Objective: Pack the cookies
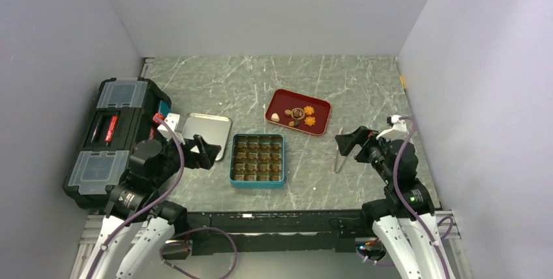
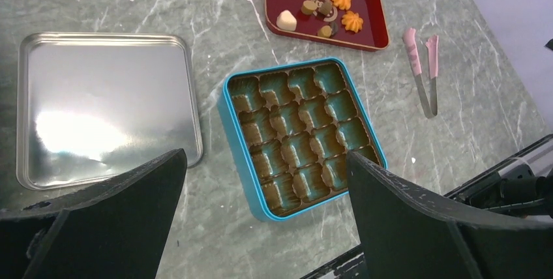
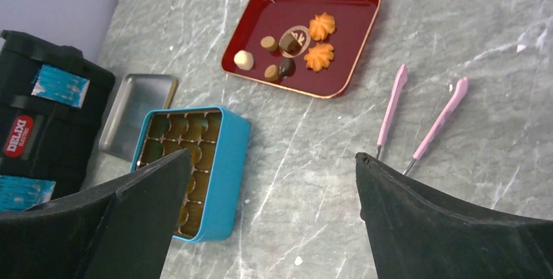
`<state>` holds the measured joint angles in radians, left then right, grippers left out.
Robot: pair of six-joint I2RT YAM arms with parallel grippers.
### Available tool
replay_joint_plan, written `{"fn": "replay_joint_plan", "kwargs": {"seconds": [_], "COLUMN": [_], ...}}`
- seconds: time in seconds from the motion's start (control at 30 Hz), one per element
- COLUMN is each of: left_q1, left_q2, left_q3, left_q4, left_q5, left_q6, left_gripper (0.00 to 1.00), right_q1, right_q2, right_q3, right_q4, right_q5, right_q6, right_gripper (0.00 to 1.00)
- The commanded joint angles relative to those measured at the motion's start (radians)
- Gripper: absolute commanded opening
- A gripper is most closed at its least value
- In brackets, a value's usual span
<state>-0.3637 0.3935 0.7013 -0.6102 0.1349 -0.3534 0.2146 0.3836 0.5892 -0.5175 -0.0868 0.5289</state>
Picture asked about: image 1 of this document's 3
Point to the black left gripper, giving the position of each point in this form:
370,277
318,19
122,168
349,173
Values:
205,158

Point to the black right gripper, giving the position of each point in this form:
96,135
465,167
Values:
363,136

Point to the orange flower cookie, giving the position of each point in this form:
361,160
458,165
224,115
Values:
308,110
310,121

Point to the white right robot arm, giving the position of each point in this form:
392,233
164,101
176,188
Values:
404,220

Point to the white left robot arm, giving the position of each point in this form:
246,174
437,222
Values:
139,222

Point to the silver tin lid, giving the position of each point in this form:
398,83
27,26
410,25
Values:
214,129

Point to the blue cookie tin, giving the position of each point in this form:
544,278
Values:
258,161

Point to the red lacquer tray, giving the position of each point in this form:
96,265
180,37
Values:
283,100

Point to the pink heart cookie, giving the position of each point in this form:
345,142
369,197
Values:
275,117

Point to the black plastic toolbox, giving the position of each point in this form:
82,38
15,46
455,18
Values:
121,118

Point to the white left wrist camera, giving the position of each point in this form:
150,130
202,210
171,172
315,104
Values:
174,125

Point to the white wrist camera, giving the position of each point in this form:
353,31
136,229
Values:
397,130
174,125

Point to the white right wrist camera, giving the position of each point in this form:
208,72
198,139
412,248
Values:
397,130

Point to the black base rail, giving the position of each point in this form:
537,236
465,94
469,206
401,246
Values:
277,231

